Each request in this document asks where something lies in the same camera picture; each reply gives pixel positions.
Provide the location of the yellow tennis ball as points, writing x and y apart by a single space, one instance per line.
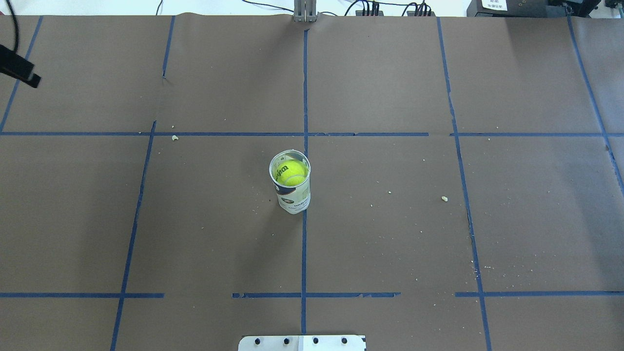
291 173

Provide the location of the clear tennis ball can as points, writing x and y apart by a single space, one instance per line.
295 199

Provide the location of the black computer box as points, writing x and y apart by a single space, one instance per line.
531 8

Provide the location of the aluminium frame post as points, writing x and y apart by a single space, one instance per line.
305 11

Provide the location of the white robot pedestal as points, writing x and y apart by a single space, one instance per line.
330 342

